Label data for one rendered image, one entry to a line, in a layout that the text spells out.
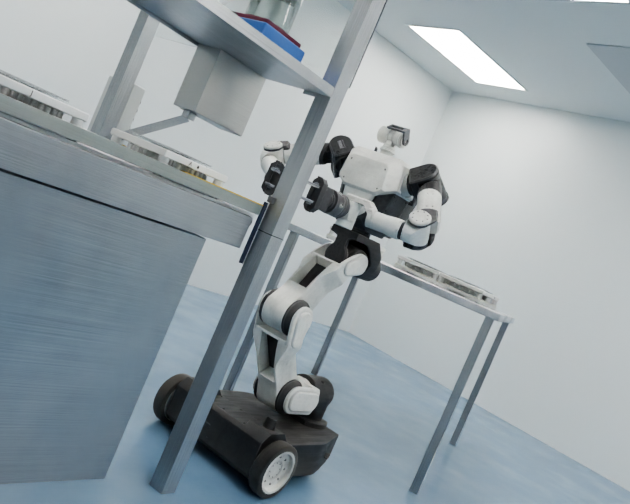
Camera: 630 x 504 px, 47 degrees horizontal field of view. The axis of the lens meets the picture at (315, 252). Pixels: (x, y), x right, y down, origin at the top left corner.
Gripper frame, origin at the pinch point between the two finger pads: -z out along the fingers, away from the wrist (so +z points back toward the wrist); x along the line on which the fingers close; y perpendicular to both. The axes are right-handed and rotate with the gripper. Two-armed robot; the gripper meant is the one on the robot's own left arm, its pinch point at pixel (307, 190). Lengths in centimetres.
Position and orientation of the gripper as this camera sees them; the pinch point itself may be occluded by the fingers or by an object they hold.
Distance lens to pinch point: 243.9
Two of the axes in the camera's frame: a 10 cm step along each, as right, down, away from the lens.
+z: 6.5, 2.5, 7.2
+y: -6.5, -3.0, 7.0
